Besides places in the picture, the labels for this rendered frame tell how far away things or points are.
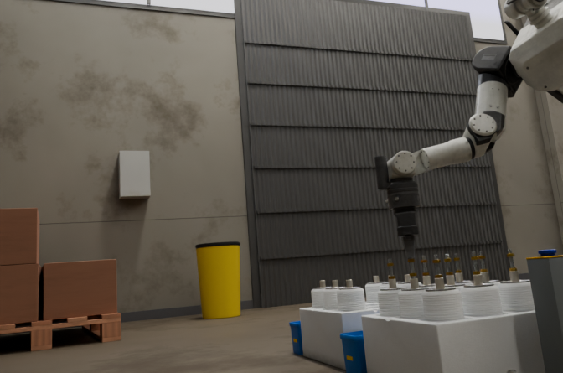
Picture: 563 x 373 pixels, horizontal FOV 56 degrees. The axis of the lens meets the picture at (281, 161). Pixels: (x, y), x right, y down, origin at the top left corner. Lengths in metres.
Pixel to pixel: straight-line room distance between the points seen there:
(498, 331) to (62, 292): 2.61
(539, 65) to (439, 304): 0.74
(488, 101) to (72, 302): 2.63
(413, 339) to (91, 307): 2.40
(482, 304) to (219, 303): 3.13
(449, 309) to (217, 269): 3.13
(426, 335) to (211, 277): 3.14
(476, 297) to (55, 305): 2.57
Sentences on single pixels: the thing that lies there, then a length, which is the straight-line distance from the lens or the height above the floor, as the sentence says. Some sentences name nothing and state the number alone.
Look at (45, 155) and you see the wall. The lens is 5.15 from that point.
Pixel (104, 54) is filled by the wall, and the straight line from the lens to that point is 5.46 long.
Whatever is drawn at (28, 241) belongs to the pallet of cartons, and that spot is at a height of 0.61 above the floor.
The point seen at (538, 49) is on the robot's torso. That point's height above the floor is 0.88.
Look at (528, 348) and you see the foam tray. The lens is 1.51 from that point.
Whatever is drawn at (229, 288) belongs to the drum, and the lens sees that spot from 4.38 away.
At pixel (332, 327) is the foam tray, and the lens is 1.89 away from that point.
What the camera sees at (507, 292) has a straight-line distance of 1.55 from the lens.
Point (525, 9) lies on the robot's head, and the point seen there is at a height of 0.99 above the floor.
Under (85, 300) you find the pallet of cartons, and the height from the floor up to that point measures 0.25.
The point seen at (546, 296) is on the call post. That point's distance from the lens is 1.40.
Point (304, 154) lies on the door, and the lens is 5.54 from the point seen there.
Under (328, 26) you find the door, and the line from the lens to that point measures 6.20.
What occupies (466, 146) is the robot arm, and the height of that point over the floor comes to 0.64.
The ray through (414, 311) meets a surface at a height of 0.20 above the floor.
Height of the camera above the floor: 0.33
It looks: 12 degrees up
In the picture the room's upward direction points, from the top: 5 degrees counter-clockwise
